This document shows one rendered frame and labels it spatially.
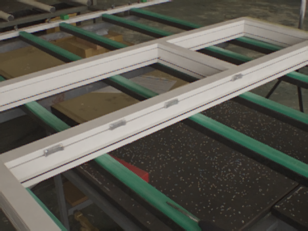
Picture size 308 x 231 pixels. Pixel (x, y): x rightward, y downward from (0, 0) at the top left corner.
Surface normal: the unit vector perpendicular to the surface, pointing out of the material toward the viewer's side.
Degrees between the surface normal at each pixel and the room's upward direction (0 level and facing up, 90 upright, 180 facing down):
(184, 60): 90
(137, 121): 90
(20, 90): 90
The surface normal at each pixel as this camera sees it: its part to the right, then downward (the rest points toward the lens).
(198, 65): -0.77, 0.31
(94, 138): 0.64, 0.35
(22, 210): -0.01, -0.88
